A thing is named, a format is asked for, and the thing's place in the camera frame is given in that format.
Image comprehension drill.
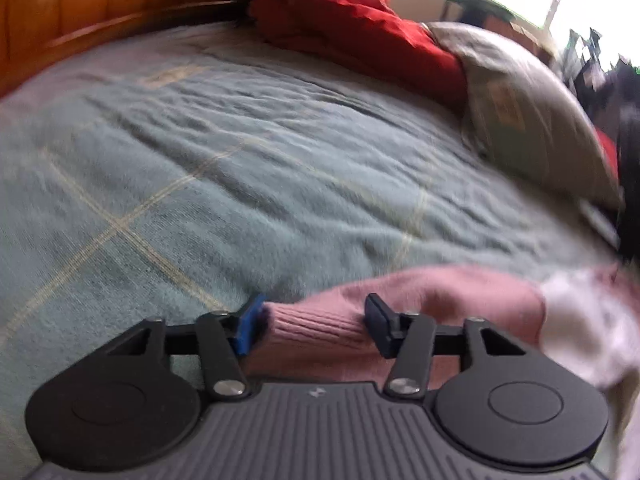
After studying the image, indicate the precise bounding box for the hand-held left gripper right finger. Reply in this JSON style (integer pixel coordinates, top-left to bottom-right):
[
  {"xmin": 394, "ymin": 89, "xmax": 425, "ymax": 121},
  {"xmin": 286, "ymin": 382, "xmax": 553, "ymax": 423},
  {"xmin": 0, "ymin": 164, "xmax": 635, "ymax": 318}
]
[{"xmin": 364, "ymin": 292, "xmax": 527, "ymax": 401}]

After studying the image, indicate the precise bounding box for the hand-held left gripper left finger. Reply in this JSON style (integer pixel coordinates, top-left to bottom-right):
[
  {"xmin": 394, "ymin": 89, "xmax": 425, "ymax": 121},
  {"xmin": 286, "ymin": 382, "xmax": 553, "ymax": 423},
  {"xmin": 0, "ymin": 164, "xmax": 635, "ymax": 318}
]
[{"xmin": 105, "ymin": 292, "xmax": 269, "ymax": 404}]

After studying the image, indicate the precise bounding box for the pink and white sweater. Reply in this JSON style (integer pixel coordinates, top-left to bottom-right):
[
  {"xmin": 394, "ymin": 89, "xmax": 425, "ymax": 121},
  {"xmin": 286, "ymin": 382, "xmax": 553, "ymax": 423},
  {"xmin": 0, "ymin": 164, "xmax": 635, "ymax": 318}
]
[{"xmin": 245, "ymin": 262, "xmax": 640, "ymax": 461}]

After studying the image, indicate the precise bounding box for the green plaid blanket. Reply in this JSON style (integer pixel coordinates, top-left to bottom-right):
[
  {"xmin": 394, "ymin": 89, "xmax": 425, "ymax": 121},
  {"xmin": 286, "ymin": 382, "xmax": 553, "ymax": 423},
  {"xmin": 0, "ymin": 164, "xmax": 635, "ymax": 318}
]
[{"xmin": 0, "ymin": 22, "xmax": 640, "ymax": 480}]

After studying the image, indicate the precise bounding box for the grey-green plaid pillow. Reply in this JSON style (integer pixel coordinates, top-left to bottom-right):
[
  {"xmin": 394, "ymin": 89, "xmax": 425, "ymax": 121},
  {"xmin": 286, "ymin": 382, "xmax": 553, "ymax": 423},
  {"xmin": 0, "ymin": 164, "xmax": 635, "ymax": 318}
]
[{"xmin": 425, "ymin": 21, "xmax": 626, "ymax": 211}]

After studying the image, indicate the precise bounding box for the red cushion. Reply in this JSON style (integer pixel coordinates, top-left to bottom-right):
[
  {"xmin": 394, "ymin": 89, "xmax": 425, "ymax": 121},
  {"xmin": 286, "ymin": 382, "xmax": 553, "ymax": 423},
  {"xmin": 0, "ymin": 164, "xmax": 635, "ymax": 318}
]
[{"xmin": 595, "ymin": 130, "xmax": 622, "ymax": 182}]

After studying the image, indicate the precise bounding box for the black backpack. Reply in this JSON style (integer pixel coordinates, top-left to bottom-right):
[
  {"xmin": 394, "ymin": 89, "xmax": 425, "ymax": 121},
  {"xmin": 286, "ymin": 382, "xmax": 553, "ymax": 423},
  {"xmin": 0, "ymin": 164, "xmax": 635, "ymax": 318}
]
[{"xmin": 575, "ymin": 55, "xmax": 640, "ymax": 261}]

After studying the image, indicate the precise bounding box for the red pillow with gold line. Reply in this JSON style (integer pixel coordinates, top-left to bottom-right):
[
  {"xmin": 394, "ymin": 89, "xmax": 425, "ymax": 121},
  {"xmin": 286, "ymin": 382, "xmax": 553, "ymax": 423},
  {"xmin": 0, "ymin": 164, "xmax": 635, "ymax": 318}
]
[{"xmin": 247, "ymin": 0, "xmax": 471, "ymax": 116}]

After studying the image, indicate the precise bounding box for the wooden headboard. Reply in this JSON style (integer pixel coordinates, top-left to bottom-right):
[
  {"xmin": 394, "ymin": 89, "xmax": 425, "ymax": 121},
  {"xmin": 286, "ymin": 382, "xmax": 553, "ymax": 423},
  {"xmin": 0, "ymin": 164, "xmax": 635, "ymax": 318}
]
[{"xmin": 0, "ymin": 0, "xmax": 261, "ymax": 98}]

